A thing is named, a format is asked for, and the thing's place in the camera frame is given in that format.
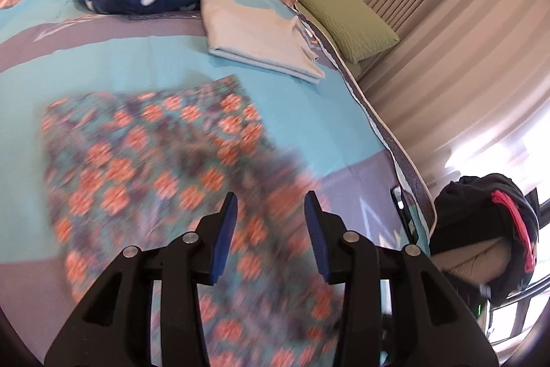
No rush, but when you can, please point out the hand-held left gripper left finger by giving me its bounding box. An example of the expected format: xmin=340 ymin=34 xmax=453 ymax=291
xmin=44 ymin=192 xmax=238 ymax=367

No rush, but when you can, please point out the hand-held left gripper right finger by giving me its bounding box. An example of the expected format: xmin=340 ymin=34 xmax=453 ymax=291
xmin=304 ymin=191 xmax=499 ymax=367

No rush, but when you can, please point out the floral patterned small cloth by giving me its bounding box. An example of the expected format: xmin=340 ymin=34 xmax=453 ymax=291
xmin=41 ymin=75 xmax=344 ymax=367

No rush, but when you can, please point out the black phone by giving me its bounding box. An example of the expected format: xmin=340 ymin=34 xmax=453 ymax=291
xmin=391 ymin=185 xmax=419 ymax=243

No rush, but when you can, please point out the black bag with pink trim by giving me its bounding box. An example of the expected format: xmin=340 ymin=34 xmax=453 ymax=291
xmin=430 ymin=173 xmax=541 ymax=300

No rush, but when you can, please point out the folded white cloth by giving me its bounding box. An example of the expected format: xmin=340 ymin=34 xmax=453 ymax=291
xmin=198 ymin=0 xmax=326 ymax=84

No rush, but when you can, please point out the ribbed green pillow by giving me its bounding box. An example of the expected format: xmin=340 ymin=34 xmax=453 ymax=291
xmin=297 ymin=0 xmax=400 ymax=64

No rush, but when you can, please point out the beige striped curtain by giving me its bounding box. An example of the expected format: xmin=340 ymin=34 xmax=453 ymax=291
xmin=318 ymin=0 xmax=550 ymax=183

